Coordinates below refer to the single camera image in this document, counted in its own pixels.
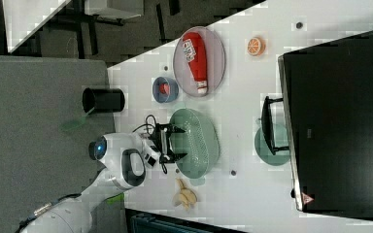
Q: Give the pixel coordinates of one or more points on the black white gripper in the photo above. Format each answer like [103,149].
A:
[158,146]

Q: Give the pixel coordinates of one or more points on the mint green oval strainer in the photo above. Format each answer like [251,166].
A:
[199,142]

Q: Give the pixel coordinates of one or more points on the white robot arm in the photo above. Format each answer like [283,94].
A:
[124,157]

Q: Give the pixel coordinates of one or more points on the small blue bowl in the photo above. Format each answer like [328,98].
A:
[165,98]

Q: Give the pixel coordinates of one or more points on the red toy strawberry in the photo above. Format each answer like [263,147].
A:
[164,88]

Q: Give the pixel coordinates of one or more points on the peeled toy banana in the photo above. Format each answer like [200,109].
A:
[185,197]

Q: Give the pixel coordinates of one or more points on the black cylindrical holder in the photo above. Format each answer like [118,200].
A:
[103,100]

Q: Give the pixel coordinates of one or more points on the green marker object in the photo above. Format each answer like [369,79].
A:
[115,199]

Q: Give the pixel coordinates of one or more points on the red ketchup bottle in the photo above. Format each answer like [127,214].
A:
[195,54]

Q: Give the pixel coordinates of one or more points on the green spatula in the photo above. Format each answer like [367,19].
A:
[76,122]

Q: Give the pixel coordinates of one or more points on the mint green cup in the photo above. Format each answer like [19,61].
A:
[281,140]

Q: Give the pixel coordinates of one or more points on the orange slice toy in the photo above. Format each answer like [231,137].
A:
[255,46]

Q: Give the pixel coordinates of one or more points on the black steel toaster oven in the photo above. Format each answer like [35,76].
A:
[327,94]

